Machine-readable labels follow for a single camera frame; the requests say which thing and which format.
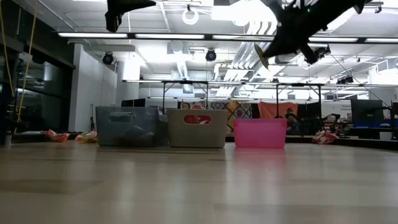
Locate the white container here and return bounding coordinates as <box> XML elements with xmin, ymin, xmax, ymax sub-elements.
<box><xmin>379</xmin><ymin>123</ymin><xmax>394</xmax><ymax>141</ymax></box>

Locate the white ring lamp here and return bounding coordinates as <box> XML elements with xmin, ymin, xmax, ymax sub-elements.
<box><xmin>182</xmin><ymin>8</ymin><xmax>200</xmax><ymax>26</ymax></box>

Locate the yellow candy bag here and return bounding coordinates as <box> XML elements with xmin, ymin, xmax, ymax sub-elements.
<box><xmin>254</xmin><ymin>43</ymin><xmax>270</xmax><ymax>70</ymax></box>
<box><xmin>80</xmin><ymin>131</ymin><xmax>98</xmax><ymax>144</ymax></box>

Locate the colourful patterned quilt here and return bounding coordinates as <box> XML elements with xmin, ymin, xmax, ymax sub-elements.
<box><xmin>177</xmin><ymin>101</ymin><xmax>253</xmax><ymax>134</ymax></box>

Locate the black fabric partition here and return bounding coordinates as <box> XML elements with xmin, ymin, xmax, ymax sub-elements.
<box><xmin>297</xmin><ymin>101</ymin><xmax>323</xmax><ymax>134</ymax></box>

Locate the person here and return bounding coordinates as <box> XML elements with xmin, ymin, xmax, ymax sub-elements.
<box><xmin>285</xmin><ymin>108</ymin><xmax>302</xmax><ymax>136</ymax></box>

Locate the long ceiling light strip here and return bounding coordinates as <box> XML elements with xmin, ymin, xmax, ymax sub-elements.
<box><xmin>57</xmin><ymin>32</ymin><xmax>398</xmax><ymax>44</ymax></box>

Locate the blue desk panel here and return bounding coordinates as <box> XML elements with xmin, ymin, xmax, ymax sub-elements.
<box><xmin>353</xmin><ymin>121</ymin><xmax>398</xmax><ymax>129</ymax></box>

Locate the beige plastic bin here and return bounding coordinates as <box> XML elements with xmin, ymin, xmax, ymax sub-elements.
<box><xmin>167</xmin><ymin>108</ymin><xmax>229</xmax><ymax>149</ymax></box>

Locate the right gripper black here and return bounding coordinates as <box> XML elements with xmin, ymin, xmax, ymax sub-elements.
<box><xmin>263</xmin><ymin>5</ymin><xmax>331</xmax><ymax>65</ymax></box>

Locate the orange hanging cloth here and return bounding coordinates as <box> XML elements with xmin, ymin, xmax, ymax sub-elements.
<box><xmin>257</xmin><ymin>101</ymin><xmax>299</xmax><ymax>120</ymax></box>

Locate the black metal rig frame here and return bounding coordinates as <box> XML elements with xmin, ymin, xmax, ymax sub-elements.
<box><xmin>161</xmin><ymin>80</ymin><xmax>210</xmax><ymax>114</ymax></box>
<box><xmin>275</xmin><ymin>82</ymin><xmax>326</xmax><ymax>119</ymax></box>

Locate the black tripod stand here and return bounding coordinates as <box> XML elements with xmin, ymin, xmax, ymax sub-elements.
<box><xmin>89</xmin><ymin>103</ymin><xmax>96</xmax><ymax>131</ymax></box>

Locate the grey-blue plastic bin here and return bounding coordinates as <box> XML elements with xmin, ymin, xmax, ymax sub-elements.
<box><xmin>95</xmin><ymin>106</ymin><xmax>160</xmax><ymax>147</ymax></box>

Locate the pink plastic bin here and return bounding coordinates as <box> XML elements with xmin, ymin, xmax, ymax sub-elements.
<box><xmin>233</xmin><ymin>118</ymin><xmax>289</xmax><ymax>149</ymax></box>

